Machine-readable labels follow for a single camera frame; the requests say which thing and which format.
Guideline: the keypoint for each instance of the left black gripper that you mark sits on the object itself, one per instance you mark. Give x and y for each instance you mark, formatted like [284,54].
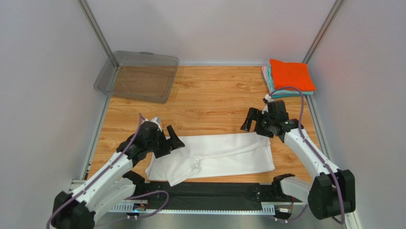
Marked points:
[166,149]

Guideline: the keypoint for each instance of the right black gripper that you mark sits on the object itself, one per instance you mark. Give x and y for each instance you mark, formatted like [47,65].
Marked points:
[261,121]

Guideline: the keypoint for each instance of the white t-shirt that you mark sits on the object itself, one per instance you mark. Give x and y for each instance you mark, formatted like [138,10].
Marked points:
[213,156]

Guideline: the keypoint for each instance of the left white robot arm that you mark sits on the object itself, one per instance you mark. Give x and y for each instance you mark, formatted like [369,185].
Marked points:
[104,184]

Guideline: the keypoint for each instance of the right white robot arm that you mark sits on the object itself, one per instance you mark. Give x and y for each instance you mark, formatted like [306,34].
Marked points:
[332,190]

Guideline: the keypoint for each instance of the pink folded t-shirt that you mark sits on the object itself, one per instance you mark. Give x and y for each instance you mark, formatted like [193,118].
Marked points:
[267,76]

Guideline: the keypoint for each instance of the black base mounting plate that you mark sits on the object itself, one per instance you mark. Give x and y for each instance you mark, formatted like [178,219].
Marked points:
[215,196]

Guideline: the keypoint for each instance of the orange folded t-shirt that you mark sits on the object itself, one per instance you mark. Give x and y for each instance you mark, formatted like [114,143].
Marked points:
[293,74]

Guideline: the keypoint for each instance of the clear grey plastic bin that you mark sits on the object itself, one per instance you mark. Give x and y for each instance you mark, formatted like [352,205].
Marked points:
[142,76]

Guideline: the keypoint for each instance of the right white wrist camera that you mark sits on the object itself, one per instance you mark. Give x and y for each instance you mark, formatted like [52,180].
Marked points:
[267,100]

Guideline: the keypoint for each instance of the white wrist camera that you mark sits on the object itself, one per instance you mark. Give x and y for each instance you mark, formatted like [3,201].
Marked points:
[157,120]
[267,100]

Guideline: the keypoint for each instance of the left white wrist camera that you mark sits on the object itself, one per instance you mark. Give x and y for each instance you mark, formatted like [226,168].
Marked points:
[157,120]

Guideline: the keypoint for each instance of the aluminium frame rail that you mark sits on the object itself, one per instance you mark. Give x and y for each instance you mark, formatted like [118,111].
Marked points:
[138,198]

